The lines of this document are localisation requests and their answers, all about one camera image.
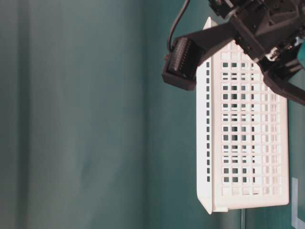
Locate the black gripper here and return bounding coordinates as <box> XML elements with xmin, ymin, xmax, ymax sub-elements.
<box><xmin>209</xmin><ymin>0</ymin><xmax>305</xmax><ymax>105</ymax></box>

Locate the white perforated plastic basket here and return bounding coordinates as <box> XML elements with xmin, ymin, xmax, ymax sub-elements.
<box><xmin>196</xmin><ymin>16</ymin><xmax>290</xmax><ymax>215</ymax></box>

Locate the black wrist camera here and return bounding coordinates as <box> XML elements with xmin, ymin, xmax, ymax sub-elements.
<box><xmin>162</xmin><ymin>22</ymin><xmax>237</xmax><ymax>91</ymax></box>

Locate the grey camera cable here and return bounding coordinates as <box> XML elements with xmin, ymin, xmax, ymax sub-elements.
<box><xmin>168</xmin><ymin>0</ymin><xmax>191</xmax><ymax>50</ymax></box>

